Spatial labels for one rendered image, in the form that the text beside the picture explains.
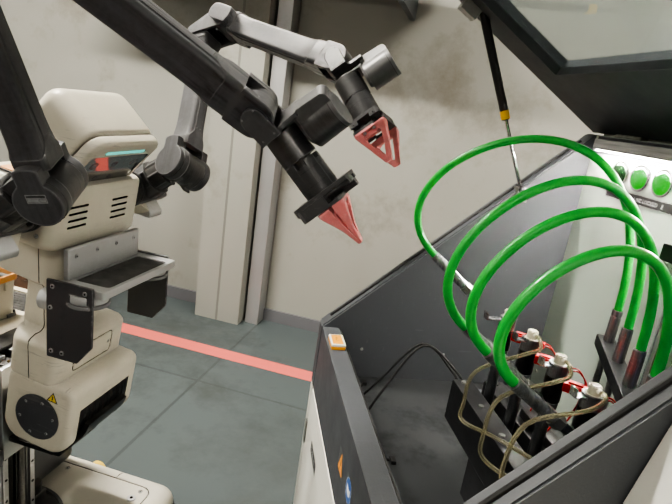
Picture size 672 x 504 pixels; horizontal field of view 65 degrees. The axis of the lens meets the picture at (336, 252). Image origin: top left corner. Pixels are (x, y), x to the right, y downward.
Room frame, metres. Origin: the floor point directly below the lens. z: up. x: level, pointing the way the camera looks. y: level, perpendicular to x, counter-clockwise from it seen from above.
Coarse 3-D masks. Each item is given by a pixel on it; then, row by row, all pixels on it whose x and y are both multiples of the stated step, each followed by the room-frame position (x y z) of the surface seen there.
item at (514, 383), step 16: (576, 256) 0.60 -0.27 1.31; (592, 256) 0.59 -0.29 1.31; (608, 256) 0.60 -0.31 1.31; (624, 256) 0.60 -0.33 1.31; (640, 256) 0.60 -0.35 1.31; (656, 256) 0.61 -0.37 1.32; (560, 272) 0.59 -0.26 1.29; (656, 272) 0.61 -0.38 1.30; (528, 288) 0.59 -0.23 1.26; (544, 288) 0.59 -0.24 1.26; (512, 304) 0.59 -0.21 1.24; (512, 320) 0.58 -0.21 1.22; (496, 336) 0.58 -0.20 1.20; (496, 352) 0.58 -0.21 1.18; (656, 352) 0.63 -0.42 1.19; (656, 368) 0.62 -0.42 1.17; (512, 384) 0.58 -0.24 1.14; (528, 400) 0.59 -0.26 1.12; (544, 400) 0.60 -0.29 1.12
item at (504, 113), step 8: (480, 16) 1.16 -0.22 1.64; (488, 24) 1.16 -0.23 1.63; (488, 32) 1.16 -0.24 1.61; (488, 40) 1.16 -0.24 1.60; (488, 48) 1.16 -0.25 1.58; (488, 56) 1.17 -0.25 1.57; (496, 56) 1.16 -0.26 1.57; (496, 64) 1.16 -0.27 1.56; (496, 72) 1.16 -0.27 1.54; (496, 80) 1.16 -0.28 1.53; (496, 88) 1.16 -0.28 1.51; (496, 96) 1.17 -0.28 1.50; (504, 96) 1.16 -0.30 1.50; (504, 104) 1.16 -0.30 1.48; (504, 112) 1.16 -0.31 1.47; (504, 120) 1.17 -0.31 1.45; (512, 152) 1.17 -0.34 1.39; (520, 184) 1.17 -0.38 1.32
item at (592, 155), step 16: (496, 144) 0.94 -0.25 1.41; (512, 144) 0.94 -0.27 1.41; (560, 144) 0.92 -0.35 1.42; (576, 144) 0.91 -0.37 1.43; (464, 160) 0.96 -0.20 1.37; (592, 160) 0.91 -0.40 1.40; (432, 176) 0.97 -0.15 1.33; (608, 176) 0.90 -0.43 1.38; (416, 208) 0.98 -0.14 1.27; (624, 208) 0.89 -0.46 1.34; (416, 224) 0.97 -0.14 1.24; (432, 256) 0.96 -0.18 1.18; (624, 272) 0.88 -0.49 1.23; (624, 288) 0.88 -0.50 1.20
